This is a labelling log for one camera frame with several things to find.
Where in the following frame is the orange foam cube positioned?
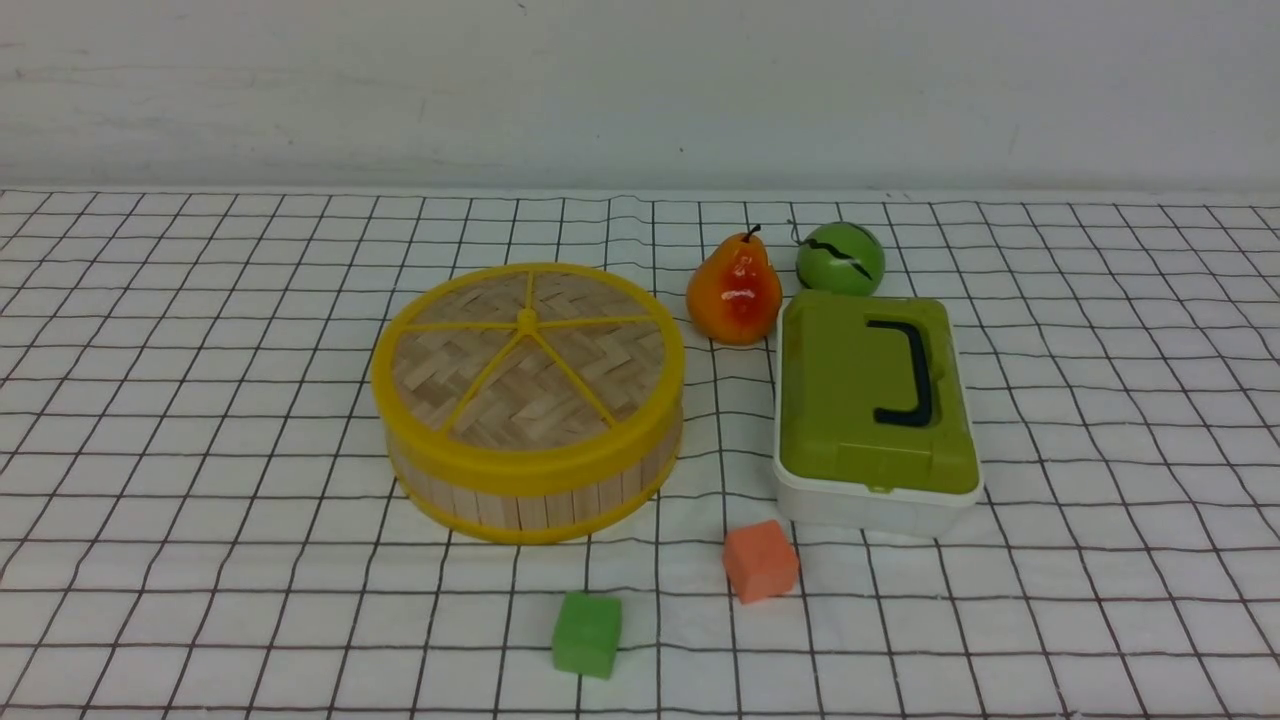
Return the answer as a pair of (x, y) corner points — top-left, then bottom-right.
(722, 520), (800, 603)

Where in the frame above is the bamboo steamer basket yellow rim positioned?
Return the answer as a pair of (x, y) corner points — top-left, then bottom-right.
(387, 405), (684, 544)

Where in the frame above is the green lidded white plastic box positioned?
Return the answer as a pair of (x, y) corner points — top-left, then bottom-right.
(773, 290), (984, 538)

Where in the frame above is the green foam cube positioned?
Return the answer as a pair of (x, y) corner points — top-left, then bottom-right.
(552, 592), (623, 679)

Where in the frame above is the white black grid tablecloth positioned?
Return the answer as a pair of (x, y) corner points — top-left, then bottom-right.
(1, 190), (1279, 719)

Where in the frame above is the green toy watermelon ball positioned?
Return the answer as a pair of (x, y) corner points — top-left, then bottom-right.
(796, 222), (886, 297)

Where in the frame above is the orange red toy pear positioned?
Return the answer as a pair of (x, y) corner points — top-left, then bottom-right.
(686, 224), (783, 346)

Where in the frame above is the yellow rimmed bamboo steamer lid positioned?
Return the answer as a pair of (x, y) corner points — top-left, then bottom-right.
(371, 263), (685, 496)

